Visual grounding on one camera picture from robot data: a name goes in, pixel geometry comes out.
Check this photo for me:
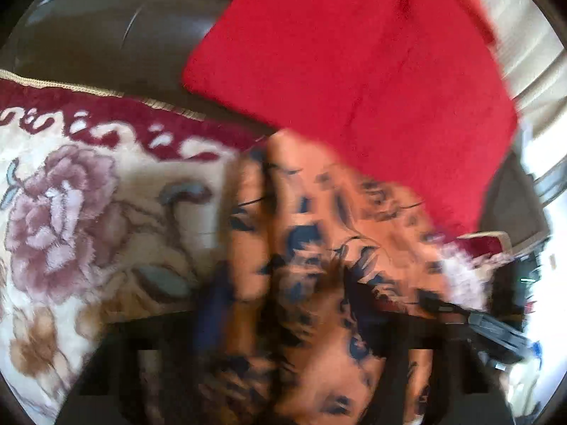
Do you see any orange black floral garment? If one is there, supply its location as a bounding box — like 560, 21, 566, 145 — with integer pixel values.
209, 131, 448, 424

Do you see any floral plush blanket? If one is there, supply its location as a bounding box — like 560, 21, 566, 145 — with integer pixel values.
1, 71, 257, 424

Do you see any red fleece cloth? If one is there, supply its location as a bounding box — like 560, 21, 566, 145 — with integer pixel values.
182, 0, 518, 235

